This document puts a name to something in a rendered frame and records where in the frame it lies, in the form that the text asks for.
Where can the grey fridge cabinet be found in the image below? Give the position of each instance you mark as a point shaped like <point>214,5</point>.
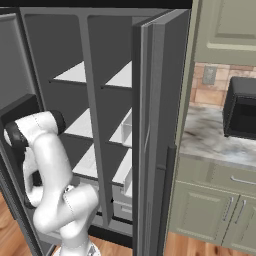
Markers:
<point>110,40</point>

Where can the beige base cupboard door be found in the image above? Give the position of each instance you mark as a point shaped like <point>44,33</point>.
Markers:
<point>200,210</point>
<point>241,230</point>

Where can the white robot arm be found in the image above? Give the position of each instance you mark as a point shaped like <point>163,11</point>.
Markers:
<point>53,173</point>

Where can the black microwave oven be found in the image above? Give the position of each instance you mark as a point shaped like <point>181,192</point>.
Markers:
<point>241,110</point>

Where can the grey fridge door with dispenser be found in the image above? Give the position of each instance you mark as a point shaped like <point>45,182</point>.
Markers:
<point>13,60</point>

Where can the grey fridge drawer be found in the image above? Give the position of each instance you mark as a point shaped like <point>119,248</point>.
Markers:
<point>122,205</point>

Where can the beige wall cupboard door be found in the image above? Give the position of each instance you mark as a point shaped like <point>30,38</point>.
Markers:
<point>230,30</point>

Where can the white fridge shelf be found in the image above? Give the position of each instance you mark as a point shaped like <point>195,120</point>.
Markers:
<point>81,126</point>
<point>87,165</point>
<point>122,133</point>
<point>124,171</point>
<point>121,78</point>
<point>75,74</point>

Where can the beige tall side panel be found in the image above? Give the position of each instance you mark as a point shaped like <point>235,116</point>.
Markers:
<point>188,66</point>

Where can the beige drawer front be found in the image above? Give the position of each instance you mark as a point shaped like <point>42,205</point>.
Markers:
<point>206,171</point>

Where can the grey wall socket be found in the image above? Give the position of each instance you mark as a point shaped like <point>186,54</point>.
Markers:
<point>209,74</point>

